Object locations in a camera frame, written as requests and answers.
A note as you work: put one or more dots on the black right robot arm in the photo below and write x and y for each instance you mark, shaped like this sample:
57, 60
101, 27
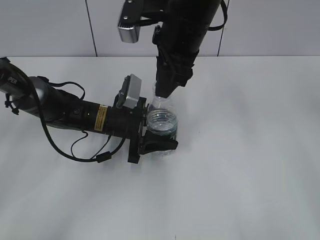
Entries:
208, 7

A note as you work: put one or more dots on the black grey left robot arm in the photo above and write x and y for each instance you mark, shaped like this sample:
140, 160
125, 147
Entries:
57, 108

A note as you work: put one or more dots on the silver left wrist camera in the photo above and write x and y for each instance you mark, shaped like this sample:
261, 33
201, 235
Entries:
129, 94

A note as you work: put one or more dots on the clear Cestbon water bottle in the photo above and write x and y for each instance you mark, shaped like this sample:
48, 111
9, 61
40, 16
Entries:
161, 116

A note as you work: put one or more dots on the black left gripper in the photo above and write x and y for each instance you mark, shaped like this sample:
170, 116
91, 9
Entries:
127, 123

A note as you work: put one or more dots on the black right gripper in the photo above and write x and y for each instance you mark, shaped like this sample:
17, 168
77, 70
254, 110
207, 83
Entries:
178, 42

